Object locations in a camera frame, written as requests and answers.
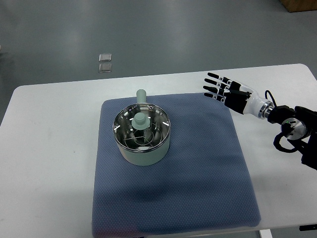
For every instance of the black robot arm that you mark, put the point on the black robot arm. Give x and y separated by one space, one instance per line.
298 125

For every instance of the upper metal floor plate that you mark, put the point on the upper metal floor plate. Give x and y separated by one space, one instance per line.
105 57

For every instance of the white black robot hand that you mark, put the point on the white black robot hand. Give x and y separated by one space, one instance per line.
236 96

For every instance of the glass lid with green knob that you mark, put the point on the glass lid with green knob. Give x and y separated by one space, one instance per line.
141 127

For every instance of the pale green cooking pot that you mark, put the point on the pale green cooking pot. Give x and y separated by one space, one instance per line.
145 158

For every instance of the blue textured cloth mat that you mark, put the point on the blue textured cloth mat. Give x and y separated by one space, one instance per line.
202 183

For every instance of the black table control panel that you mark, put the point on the black table control panel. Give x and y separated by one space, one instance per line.
312 227

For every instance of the brown cardboard box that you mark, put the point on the brown cardboard box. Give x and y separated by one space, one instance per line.
299 5

